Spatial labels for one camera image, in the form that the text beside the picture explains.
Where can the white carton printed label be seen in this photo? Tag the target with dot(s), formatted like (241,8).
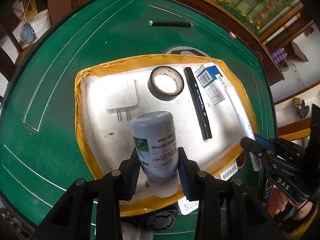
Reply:
(188,206)

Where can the black marker grey cap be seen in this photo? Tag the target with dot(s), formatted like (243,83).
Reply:
(170,24)

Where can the black tape roll white core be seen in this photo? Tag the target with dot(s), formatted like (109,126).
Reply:
(153,90)

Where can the white plastic bucket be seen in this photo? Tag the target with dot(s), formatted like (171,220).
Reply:
(40,25)

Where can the white blue medicine box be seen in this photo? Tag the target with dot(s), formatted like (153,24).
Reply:
(212,85)
(227,171)

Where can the white power adapter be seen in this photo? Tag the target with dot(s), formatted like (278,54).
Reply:
(120,97)

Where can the person's right hand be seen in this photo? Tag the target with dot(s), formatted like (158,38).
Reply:
(282,202)

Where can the white marker pen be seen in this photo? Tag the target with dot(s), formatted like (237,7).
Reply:
(247,127)

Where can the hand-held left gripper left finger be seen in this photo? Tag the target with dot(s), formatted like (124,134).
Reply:
(132,177)

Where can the blue grey dustpan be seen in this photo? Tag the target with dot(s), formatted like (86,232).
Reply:
(26,33)

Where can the artificial flower display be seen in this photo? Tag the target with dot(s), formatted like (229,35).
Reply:
(250,2)

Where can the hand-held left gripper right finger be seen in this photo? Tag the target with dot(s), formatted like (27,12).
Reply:
(186,180)

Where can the gold-taped white foam tray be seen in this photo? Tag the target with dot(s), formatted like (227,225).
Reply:
(112,140)

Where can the grey plastic bottle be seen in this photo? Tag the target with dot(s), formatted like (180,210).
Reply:
(152,135)

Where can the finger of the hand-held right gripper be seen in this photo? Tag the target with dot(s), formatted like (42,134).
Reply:
(265,142)
(252,146)

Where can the purple packets pack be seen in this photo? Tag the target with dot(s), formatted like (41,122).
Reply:
(278,55)

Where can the black ruffled round object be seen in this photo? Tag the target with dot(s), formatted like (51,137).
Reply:
(161,220)

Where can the cardboard box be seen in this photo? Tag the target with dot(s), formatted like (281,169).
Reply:
(298,51)

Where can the black marker pink cap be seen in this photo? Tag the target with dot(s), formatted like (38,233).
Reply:
(198,100)

